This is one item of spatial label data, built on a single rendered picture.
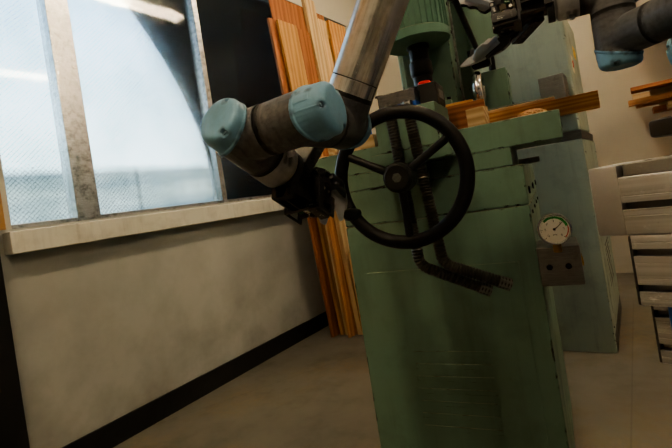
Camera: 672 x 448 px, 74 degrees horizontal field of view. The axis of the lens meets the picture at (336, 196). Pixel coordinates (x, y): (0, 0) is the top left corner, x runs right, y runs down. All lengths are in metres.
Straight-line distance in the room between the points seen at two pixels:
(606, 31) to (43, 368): 1.89
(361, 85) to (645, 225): 0.42
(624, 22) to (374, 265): 0.72
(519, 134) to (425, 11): 0.41
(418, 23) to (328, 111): 0.69
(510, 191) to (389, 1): 0.52
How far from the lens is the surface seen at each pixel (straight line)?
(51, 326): 1.92
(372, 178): 1.12
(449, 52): 1.36
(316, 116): 0.57
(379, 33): 0.70
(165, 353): 2.16
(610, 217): 0.68
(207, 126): 0.65
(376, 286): 1.15
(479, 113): 1.08
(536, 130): 1.05
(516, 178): 1.05
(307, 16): 3.23
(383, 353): 1.20
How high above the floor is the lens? 0.79
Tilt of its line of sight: level
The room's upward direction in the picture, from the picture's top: 9 degrees counter-clockwise
